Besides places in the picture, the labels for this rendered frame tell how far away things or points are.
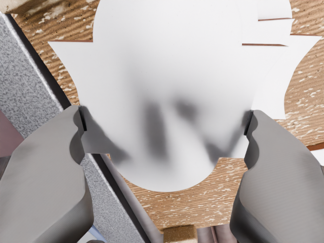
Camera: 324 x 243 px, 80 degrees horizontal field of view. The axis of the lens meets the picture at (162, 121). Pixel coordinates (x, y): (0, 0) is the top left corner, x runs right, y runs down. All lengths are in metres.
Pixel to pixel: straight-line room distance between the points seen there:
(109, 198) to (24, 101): 0.21
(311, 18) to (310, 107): 0.09
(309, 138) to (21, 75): 0.36
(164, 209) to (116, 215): 0.11
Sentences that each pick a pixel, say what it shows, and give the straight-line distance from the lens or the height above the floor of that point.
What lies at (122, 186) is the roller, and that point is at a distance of 0.35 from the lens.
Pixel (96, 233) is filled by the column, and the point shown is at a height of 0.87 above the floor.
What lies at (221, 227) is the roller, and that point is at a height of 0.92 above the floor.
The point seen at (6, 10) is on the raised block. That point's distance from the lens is 0.21.
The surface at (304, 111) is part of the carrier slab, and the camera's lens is 0.27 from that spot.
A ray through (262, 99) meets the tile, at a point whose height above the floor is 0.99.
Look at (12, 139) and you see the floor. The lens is 1.87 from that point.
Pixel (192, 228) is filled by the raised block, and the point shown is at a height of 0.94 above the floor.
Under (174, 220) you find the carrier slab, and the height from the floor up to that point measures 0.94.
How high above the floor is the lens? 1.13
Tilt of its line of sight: 57 degrees down
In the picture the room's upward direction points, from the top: 176 degrees counter-clockwise
